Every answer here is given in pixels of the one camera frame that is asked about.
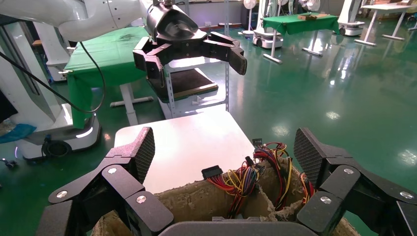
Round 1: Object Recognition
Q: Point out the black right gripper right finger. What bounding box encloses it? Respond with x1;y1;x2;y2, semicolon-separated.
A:
293;127;417;236

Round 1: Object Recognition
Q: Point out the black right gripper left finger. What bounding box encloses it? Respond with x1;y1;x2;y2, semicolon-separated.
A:
35;127;174;236

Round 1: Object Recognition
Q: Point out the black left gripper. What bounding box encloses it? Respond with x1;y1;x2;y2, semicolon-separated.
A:
133;3;247;89

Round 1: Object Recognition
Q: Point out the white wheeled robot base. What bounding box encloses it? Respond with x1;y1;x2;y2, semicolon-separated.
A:
252;28;284;50

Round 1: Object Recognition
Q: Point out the metal rack with black board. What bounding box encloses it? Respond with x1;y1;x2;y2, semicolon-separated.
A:
147;0;230;120

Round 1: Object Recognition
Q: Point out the white standing fan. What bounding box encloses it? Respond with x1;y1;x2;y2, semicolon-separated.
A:
241;0;259;36

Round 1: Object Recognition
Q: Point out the brown cardboard box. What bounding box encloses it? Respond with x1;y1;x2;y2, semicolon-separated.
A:
91;156;359;236

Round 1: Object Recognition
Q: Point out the table with green cloth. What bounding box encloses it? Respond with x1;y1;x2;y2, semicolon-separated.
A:
65;27;154;129
262;13;340;65

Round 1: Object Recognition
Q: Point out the blue cloth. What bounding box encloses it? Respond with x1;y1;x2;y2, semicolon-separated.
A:
0;123;37;145

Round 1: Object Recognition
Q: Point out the white robot torso and base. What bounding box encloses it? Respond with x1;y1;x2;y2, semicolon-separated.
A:
0;23;102;161

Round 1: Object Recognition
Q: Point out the flat cardboard piece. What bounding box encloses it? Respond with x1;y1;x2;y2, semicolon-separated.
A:
297;12;330;21

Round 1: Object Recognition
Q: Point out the white machine column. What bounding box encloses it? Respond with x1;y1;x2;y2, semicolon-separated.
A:
32;22;72;83

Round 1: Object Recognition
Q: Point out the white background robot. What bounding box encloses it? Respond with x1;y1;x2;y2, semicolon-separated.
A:
337;0;366;37

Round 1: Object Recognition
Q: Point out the white table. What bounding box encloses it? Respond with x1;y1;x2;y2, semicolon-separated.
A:
354;2;417;47

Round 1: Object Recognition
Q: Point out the wire bundle in box rear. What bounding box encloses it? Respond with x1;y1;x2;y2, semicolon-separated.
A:
299;172;316;207

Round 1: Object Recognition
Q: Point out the power supply with coloured wires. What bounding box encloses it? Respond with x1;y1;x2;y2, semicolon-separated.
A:
251;138;294;211
201;156;263;219

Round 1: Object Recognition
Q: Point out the black cable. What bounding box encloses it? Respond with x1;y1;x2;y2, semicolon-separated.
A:
0;41;107;115

